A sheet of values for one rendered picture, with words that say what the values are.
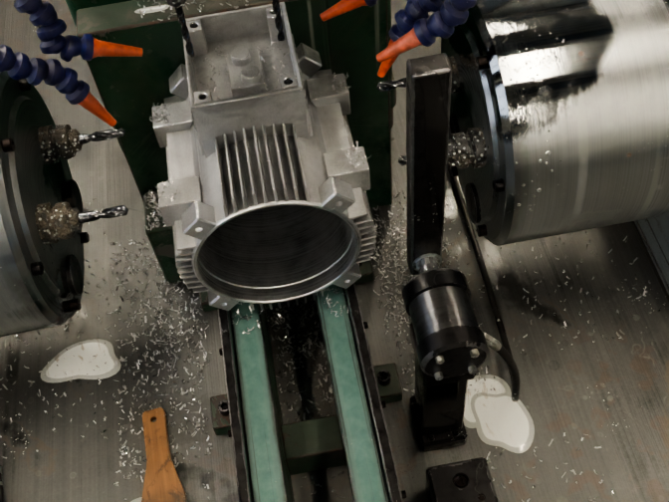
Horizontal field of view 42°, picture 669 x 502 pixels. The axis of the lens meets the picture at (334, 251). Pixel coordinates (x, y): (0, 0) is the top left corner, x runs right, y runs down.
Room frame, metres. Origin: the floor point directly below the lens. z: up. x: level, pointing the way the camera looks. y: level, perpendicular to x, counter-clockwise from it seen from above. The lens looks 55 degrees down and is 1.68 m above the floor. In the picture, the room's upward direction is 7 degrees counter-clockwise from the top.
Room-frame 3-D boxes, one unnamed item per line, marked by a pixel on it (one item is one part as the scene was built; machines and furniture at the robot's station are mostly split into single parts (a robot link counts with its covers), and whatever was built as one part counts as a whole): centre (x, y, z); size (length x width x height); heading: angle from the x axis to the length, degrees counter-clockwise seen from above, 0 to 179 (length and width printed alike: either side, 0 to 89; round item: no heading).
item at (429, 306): (0.56, -0.11, 0.92); 0.45 x 0.13 x 0.24; 4
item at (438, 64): (0.45, -0.08, 1.12); 0.04 x 0.03 x 0.26; 4
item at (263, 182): (0.57, 0.06, 1.02); 0.20 x 0.19 x 0.19; 4
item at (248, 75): (0.61, 0.06, 1.11); 0.12 x 0.11 x 0.07; 4
